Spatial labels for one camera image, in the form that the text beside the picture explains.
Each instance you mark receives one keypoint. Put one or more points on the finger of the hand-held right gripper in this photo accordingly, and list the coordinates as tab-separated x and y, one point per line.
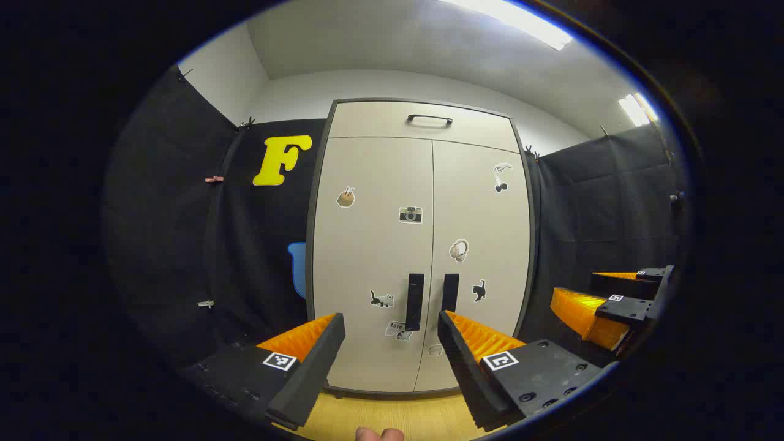
579	315
618	285

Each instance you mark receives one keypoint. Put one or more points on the grey cabinet door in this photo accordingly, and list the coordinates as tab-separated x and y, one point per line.
490	226
367	245

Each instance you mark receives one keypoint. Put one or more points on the small ceiling light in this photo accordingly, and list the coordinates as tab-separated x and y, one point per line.
637	109

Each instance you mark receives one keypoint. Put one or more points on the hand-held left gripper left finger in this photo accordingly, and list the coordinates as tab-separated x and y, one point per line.
312	373

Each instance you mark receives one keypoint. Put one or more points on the black backdrop cloth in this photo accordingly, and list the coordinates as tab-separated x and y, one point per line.
171	214

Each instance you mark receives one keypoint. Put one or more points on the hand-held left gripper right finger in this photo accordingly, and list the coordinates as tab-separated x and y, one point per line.
468	373

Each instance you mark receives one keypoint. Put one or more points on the grey double-door shoe cabinet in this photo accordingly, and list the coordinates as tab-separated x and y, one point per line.
380	119

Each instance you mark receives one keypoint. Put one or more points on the long ceiling light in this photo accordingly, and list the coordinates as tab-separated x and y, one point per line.
520	18

